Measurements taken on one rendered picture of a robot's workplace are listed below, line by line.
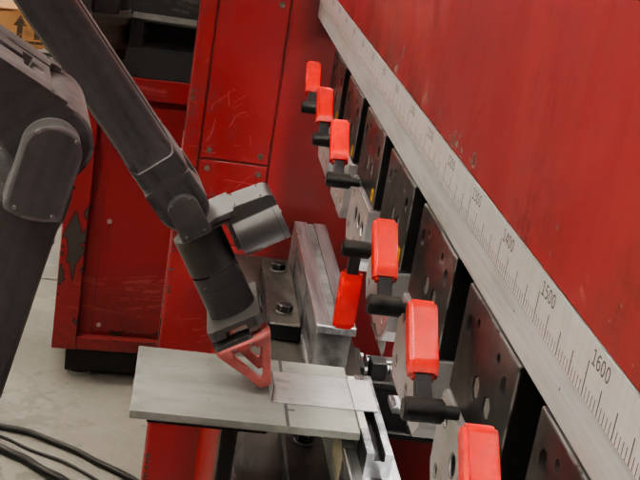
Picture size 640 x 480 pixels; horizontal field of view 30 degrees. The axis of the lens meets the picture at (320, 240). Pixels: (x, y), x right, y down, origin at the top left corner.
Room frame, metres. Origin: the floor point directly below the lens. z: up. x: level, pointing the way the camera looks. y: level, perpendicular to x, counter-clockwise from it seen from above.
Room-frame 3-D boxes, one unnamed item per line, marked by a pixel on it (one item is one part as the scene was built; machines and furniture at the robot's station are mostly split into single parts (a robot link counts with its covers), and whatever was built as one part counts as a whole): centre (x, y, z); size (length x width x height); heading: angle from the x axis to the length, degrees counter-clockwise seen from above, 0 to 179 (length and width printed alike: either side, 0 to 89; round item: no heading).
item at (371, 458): (1.29, -0.09, 0.99); 0.20 x 0.03 x 0.03; 8
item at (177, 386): (1.31, 0.06, 1.00); 0.26 x 0.18 x 0.01; 98
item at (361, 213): (1.35, -0.08, 1.26); 0.15 x 0.09 x 0.17; 8
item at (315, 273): (1.87, -0.01, 0.92); 0.50 x 0.06 x 0.10; 8
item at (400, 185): (1.16, -0.11, 1.26); 0.15 x 0.09 x 0.17; 8
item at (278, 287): (1.92, 0.05, 0.89); 0.30 x 0.05 x 0.03; 8
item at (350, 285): (1.17, -0.04, 1.20); 0.04 x 0.02 x 0.10; 98
